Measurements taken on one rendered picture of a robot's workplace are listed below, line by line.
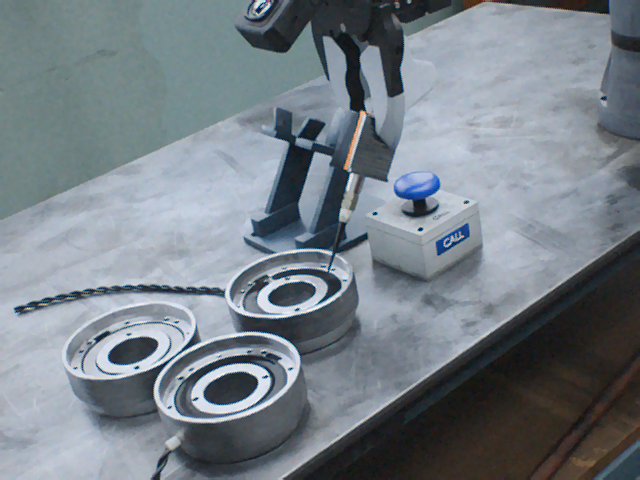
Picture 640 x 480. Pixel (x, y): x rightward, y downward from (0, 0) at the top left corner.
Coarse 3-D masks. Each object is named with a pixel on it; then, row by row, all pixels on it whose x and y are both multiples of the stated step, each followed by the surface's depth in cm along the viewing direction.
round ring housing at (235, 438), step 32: (192, 352) 76; (224, 352) 76; (256, 352) 76; (288, 352) 74; (160, 384) 72; (224, 384) 74; (256, 384) 74; (288, 384) 69; (160, 416) 71; (256, 416) 68; (288, 416) 69; (192, 448) 69; (224, 448) 68; (256, 448) 69
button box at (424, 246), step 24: (384, 216) 88; (408, 216) 87; (432, 216) 86; (456, 216) 86; (384, 240) 88; (408, 240) 85; (432, 240) 85; (456, 240) 87; (480, 240) 89; (408, 264) 87; (432, 264) 86
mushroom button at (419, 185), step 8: (408, 176) 87; (416, 176) 87; (424, 176) 87; (432, 176) 87; (400, 184) 86; (408, 184) 86; (416, 184) 86; (424, 184) 86; (432, 184) 86; (440, 184) 87; (400, 192) 86; (408, 192) 85; (416, 192) 85; (424, 192) 85; (432, 192) 86; (416, 200) 87; (424, 200) 87
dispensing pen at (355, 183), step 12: (348, 120) 81; (348, 132) 81; (336, 144) 82; (348, 144) 81; (336, 156) 82; (348, 180) 82; (360, 180) 82; (348, 192) 82; (360, 192) 82; (348, 204) 82; (348, 216) 83; (336, 240) 83
